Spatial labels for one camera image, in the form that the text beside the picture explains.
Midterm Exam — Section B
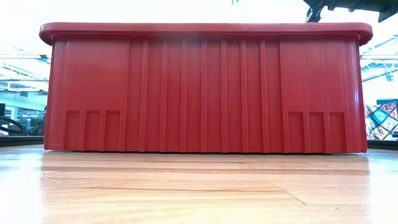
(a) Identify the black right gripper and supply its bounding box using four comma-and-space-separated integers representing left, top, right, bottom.
303, 0, 398, 23

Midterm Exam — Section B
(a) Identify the red plastic bin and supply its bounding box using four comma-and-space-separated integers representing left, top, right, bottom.
39, 21, 374, 154

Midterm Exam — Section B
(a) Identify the person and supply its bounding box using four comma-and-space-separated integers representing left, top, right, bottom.
33, 105, 48, 136

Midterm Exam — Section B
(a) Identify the black chair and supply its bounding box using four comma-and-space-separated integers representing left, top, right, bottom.
0, 116, 25, 135

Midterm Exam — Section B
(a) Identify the black aluminium frame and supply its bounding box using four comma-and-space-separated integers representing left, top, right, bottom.
0, 135, 45, 147
366, 139, 398, 151

